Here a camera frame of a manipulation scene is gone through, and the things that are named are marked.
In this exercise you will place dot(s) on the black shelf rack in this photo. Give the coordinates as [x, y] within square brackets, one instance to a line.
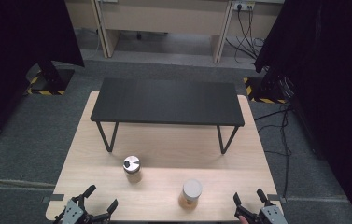
[167, 101]

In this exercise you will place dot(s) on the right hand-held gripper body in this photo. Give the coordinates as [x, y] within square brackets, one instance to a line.
[270, 215]

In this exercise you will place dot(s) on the silver lid glass spice jar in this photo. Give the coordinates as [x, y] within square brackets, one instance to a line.
[132, 168]

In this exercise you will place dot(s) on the white wall power outlet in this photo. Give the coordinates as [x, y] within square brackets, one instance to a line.
[244, 5]

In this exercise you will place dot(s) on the beige wooden desk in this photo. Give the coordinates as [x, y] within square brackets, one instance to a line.
[164, 17]

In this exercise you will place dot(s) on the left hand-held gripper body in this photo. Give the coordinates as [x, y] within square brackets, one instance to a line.
[72, 213]

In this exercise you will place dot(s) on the black stand base hazard tape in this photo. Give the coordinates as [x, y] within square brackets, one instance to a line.
[264, 90]
[52, 81]

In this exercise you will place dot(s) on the person's right hand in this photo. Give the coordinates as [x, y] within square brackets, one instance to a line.
[244, 220]

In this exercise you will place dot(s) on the white lid glass spice jar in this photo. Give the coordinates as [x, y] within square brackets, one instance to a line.
[191, 193]

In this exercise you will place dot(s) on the grey tape piece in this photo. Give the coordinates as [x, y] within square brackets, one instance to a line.
[275, 198]
[53, 198]

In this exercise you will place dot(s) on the black curtain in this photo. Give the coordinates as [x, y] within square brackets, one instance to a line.
[15, 46]
[329, 77]

